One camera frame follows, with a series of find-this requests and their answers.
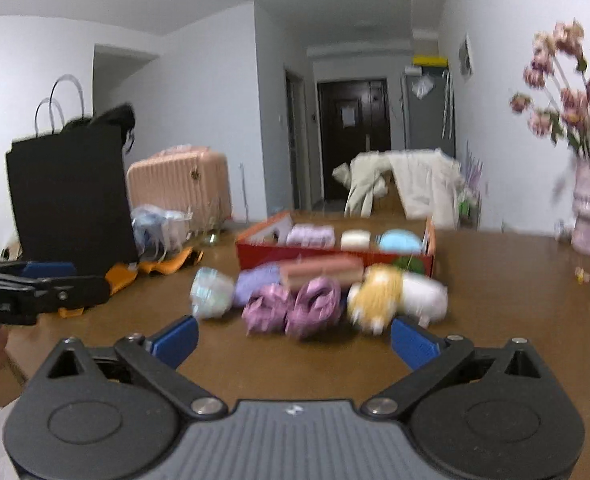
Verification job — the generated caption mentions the clear glass cup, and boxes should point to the clear glass cup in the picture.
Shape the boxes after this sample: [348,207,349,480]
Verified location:
[201,211,226,247]

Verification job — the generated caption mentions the orange leather strip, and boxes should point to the orange leather strip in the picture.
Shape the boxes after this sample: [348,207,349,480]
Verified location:
[57,259,142,319]
[139,247,205,275]

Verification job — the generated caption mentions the purple satin bow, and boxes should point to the purple satin bow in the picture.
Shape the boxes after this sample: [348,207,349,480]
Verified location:
[285,277,344,342]
[242,283,296,337]

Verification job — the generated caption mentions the black paper bag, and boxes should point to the black paper bag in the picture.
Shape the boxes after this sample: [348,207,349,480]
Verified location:
[5,74,141,267]

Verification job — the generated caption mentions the grey refrigerator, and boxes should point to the grey refrigerator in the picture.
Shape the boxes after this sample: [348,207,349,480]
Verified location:
[402,62,456,159]

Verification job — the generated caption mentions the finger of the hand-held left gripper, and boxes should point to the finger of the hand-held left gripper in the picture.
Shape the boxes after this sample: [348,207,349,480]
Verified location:
[0,261,78,284]
[12,275,111,311]

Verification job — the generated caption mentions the grey interior door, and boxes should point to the grey interior door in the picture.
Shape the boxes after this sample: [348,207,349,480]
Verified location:
[284,69,309,207]

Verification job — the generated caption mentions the beige coat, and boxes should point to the beige coat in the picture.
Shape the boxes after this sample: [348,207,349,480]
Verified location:
[332,148,468,229]

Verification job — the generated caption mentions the purple wall sticker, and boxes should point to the purple wall sticker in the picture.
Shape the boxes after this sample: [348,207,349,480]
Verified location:
[462,142,486,197]

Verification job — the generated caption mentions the white cylinder sponge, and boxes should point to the white cylinder sponge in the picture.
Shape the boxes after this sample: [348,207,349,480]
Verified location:
[341,229,372,250]

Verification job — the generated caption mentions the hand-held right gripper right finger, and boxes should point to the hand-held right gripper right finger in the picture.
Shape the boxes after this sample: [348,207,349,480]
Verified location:
[362,316,568,417]

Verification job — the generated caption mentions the white plush toy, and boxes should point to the white plush toy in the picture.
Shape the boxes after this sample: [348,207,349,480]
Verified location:
[399,274,450,329]

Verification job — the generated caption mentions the blue plush toy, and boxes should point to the blue plush toy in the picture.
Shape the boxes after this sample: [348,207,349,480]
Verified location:
[378,228,424,255]

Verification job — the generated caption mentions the red cardboard shoebox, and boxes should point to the red cardboard shoebox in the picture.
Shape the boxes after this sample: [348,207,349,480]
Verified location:
[235,211,436,279]

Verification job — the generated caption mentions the dark entrance door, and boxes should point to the dark entrance door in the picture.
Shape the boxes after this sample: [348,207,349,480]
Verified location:
[317,78,392,202]

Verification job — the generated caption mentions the dried pink roses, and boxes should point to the dried pink roses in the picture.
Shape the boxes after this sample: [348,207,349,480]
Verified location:
[509,19,590,162]

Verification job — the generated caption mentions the black cloth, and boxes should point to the black cloth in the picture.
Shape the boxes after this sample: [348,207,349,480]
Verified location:
[62,103,137,136]

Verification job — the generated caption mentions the layered pink sponge block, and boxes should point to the layered pink sponge block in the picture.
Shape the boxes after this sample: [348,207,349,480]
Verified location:
[279,254,365,291]

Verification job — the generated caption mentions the wall electrical panel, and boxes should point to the wall electrical panel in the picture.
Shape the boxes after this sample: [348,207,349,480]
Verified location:
[458,34,475,79]

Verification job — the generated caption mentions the translucent pale green squishy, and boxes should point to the translucent pale green squishy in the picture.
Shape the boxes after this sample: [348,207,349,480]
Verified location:
[190,267,236,320]

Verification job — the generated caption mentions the pink suitcase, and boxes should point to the pink suitcase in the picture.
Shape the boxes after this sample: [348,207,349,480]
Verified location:
[126,147,234,234]

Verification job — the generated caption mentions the yellow plush toy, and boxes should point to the yellow plush toy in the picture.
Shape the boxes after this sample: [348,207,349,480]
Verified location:
[347,264,406,336]

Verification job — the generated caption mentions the brown cardboard box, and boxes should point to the brown cardboard box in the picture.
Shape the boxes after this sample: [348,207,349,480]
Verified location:
[369,170,406,214]

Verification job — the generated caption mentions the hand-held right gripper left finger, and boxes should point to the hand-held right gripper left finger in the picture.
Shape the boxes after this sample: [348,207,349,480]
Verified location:
[27,315,228,417]

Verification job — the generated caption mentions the lavender fuzzy wristband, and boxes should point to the lavender fuzzy wristband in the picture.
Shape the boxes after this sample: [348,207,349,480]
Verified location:
[287,223,336,249]

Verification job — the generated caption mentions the green leafy object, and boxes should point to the green leafy object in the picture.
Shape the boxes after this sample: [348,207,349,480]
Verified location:
[392,254,426,274]

